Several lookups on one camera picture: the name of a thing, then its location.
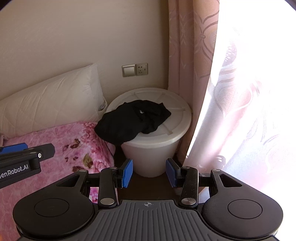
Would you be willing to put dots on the wall power socket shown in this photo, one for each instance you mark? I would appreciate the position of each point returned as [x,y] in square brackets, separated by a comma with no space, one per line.
[141,69]

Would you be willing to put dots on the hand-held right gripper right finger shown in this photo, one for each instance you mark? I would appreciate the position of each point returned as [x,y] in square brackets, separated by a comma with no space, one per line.
[170,172]

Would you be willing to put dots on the wall light switch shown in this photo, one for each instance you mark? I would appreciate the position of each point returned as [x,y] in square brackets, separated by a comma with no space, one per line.
[128,71]

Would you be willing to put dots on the pink floral blanket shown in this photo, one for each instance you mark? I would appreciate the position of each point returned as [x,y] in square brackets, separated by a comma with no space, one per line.
[34,136]

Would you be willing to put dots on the white lidded bucket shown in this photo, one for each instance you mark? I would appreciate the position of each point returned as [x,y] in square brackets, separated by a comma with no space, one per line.
[152,153]

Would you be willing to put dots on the pink patterned curtain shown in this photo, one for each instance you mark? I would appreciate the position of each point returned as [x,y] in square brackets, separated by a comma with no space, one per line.
[231,92]

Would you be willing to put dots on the white quilted pillow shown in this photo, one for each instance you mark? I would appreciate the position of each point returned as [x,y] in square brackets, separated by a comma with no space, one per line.
[53,99]

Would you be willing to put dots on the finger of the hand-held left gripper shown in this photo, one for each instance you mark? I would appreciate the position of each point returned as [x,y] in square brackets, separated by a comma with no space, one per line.
[13,147]
[45,151]

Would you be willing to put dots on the black garment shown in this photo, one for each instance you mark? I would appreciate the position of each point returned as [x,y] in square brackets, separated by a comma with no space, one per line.
[129,120]

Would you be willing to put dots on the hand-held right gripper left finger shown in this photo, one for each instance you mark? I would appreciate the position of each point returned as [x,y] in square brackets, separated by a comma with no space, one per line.
[127,172]

